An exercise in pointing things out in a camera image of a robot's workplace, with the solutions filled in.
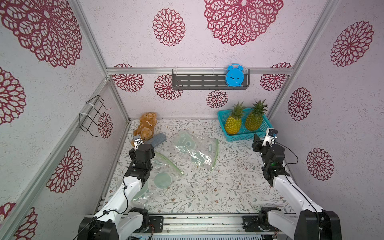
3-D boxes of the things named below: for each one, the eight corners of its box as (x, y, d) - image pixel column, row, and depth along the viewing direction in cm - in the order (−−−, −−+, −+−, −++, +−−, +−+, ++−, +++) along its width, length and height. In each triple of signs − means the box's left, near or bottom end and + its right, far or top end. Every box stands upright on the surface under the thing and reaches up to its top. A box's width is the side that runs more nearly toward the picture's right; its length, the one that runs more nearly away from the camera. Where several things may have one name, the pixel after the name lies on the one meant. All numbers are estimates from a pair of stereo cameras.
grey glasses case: (145, 144, 108) (144, 141, 105) (161, 133, 114) (160, 130, 111) (151, 150, 105) (150, 147, 102) (167, 139, 111) (166, 136, 108)
